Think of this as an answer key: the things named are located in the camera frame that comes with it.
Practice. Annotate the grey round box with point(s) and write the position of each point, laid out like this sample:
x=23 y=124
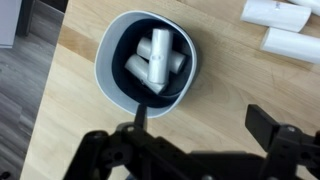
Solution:
x=120 y=41

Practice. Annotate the white paper roll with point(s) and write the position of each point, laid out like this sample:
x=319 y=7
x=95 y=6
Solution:
x=292 y=44
x=314 y=5
x=161 y=45
x=276 y=14

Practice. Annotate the white roll in box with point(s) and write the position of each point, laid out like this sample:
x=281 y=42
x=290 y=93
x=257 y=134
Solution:
x=139 y=68
x=177 y=59

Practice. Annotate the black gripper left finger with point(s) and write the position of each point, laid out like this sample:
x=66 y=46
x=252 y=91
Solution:
x=141 y=117

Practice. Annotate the white cabinet panel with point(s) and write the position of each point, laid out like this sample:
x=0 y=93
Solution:
x=9 y=15

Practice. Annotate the white roll in box upper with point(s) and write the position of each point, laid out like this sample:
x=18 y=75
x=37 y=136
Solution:
x=177 y=59

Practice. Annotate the white roll in box lower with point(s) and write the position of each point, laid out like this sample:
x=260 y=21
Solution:
x=139 y=68

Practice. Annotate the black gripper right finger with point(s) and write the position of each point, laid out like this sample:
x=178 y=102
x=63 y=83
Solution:
x=261 y=126

